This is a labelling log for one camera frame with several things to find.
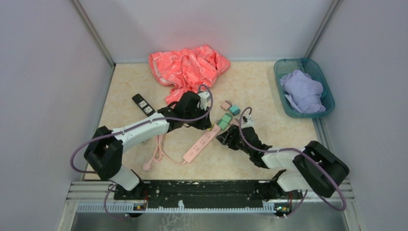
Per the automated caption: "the beige pink plug adapter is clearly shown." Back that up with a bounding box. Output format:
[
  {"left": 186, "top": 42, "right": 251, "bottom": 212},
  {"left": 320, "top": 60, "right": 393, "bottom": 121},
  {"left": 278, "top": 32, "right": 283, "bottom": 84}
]
[{"left": 231, "top": 118, "right": 240, "bottom": 126}]

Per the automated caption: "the green plug adapter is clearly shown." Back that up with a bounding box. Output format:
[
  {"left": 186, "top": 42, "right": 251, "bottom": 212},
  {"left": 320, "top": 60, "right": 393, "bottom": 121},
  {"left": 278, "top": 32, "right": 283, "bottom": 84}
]
[{"left": 217, "top": 113, "right": 233, "bottom": 130}]

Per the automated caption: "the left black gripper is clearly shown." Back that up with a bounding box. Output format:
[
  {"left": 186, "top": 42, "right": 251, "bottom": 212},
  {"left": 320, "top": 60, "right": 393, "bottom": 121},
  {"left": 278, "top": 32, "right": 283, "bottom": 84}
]
[{"left": 184, "top": 103, "right": 212, "bottom": 130}]

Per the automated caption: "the pink power cord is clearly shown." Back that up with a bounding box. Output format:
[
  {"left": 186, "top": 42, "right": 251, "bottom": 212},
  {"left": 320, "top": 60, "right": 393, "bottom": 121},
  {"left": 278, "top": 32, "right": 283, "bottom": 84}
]
[{"left": 142, "top": 134, "right": 187, "bottom": 172}]

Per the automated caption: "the teal plug adapter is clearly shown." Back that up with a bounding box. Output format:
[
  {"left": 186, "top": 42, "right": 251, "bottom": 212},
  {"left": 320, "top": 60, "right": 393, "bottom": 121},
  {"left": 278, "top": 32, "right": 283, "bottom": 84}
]
[{"left": 229, "top": 105, "right": 241, "bottom": 116}]

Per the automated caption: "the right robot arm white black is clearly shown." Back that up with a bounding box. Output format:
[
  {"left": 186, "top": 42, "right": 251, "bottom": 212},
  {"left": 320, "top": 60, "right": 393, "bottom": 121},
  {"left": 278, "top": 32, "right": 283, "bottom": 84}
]
[{"left": 216, "top": 125, "right": 350, "bottom": 198}]

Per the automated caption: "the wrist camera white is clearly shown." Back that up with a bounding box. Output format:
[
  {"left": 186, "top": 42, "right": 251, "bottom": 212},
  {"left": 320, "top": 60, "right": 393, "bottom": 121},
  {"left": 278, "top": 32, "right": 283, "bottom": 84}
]
[
  {"left": 197, "top": 91, "right": 212, "bottom": 111},
  {"left": 240, "top": 116, "right": 255, "bottom": 129}
]

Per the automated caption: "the white slotted cable duct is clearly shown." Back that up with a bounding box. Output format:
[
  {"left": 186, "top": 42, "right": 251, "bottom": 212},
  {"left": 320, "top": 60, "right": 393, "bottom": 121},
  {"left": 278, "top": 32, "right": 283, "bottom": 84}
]
[{"left": 76, "top": 201, "right": 276, "bottom": 214}]

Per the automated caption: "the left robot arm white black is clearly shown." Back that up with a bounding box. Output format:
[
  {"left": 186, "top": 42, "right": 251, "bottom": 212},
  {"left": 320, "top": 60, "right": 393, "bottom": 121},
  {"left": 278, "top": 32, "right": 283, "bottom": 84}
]
[{"left": 84, "top": 91, "right": 213, "bottom": 199}]

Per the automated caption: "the pink power strip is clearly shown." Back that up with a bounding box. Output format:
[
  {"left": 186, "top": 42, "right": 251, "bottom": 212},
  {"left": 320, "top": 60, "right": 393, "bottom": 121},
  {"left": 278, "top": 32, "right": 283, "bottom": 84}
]
[{"left": 183, "top": 125, "right": 221, "bottom": 163}]

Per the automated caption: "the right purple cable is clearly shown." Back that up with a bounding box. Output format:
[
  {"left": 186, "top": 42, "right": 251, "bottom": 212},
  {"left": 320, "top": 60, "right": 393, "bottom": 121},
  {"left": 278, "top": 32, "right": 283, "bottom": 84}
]
[{"left": 235, "top": 106, "right": 347, "bottom": 212}]

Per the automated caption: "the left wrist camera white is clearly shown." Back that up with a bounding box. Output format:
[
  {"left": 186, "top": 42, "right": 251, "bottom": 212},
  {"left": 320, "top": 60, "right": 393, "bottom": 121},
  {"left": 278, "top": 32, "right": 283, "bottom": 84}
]
[{"left": 197, "top": 91, "right": 212, "bottom": 111}]

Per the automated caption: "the black power strip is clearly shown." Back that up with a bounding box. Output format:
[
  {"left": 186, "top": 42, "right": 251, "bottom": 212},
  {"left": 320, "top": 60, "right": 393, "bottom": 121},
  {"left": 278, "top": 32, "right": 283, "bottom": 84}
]
[{"left": 132, "top": 94, "right": 155, "bottom": 117}]

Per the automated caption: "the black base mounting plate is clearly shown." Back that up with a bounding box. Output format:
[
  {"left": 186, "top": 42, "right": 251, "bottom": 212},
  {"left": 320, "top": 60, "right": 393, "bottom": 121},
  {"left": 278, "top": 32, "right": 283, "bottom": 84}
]
[{"left": 113, "top": 179, "right": 302, "bottom": 210}]

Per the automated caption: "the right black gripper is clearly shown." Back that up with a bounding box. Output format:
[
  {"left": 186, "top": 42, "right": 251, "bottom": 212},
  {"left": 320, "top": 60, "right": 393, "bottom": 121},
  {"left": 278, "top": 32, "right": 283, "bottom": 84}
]
[{"left": 216, "top": 124, "right": 253, "bottom": 155}]

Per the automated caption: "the lavender cloth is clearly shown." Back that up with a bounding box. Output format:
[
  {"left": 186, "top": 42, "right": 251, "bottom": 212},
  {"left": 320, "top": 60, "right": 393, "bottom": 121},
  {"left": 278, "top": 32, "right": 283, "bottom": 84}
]
[{"left": 279, "top": 70, "right": 326, "bottom": 114}]

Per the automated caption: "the pink crumpled cloth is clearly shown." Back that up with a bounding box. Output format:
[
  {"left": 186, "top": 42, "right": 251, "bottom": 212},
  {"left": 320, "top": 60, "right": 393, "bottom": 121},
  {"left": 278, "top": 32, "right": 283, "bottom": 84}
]
[{"left": 148, "top": 45, "right": 230, "bottom": 104}]

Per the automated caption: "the teal plastic basket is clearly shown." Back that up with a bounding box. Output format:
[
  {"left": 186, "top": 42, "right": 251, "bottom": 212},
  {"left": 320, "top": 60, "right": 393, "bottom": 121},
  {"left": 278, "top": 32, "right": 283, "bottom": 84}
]
[{"left": 273, "top": 58, "right": 335, "bottom": 119}]

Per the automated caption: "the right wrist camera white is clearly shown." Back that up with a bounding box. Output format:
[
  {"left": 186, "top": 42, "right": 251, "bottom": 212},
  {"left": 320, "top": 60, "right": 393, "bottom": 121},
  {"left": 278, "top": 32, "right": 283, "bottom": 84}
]
[{"left": 240, "top": 116, "right": 255, "bottom": 129}]

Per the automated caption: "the yellow plug adapter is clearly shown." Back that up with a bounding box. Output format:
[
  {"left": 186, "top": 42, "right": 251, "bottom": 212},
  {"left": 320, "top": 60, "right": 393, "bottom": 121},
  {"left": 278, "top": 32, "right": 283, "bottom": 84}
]
[{"left": 207, "top": 124, "right": 214, "bottom": 131}]

